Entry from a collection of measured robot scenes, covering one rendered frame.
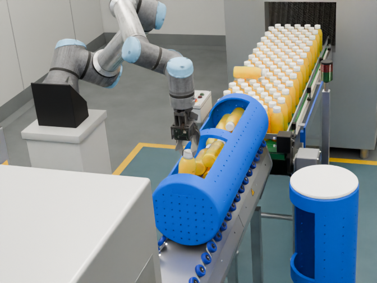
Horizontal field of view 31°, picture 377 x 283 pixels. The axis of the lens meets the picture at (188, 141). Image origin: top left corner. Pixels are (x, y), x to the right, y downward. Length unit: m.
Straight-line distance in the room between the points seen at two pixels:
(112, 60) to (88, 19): 4.67
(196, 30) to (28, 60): 2.06
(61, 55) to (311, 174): 1.36
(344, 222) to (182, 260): 0.69
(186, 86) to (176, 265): 0.68
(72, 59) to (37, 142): 0.45
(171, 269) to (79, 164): 1.00
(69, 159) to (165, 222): 0.92
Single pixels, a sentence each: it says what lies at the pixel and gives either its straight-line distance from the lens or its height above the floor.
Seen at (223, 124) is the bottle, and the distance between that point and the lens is 3.18.
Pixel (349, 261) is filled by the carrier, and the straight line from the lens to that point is 2.99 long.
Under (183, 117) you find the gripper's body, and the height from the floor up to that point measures 1.47.
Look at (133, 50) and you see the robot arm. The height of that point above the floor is 1.71.
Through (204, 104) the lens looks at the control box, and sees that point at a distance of 3.56.
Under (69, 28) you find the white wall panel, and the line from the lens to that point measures 7.59.
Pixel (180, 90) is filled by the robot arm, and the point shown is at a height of 1.58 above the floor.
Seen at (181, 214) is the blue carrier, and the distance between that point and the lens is 2.58.
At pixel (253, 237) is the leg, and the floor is 0.47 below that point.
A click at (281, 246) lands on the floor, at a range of 4.29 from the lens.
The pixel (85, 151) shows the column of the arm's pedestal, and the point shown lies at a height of 0.99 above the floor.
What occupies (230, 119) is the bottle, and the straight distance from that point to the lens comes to 3.14.
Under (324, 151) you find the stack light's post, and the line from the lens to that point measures 3.74.
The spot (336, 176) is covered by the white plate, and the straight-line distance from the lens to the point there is 2.91.
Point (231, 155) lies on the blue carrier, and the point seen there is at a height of 1.19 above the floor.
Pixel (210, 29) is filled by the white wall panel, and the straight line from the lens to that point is 7.83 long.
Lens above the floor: 2.45
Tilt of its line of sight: 26 degrees down
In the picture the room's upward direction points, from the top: 5 degrees counter-clockwise
